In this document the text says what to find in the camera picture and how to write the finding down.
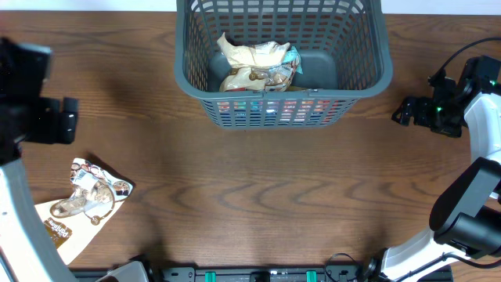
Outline colourful tissue pack box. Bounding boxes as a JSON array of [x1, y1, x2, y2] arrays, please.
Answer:
[[214, 99, 341, 127]]

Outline tan snack pouch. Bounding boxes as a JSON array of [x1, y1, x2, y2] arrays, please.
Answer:
[[217, 33, 290, 68], [35, 158, 134, 265], [219, 64, 296, 92]]

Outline light teal tissue packet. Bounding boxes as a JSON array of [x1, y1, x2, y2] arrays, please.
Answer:
[[283, 46, 303, 74]]

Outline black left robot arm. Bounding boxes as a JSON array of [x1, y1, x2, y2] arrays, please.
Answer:
[[1, 38, 153, 281]]

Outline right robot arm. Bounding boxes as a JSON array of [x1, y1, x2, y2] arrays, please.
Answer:
[[357, 56, 500, 281]]

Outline grey plastic basket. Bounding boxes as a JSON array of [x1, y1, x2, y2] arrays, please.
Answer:
[[175, 0, 393, 129]]

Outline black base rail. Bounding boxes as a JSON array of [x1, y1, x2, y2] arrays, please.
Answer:
[[71, 263, 454, 282]]

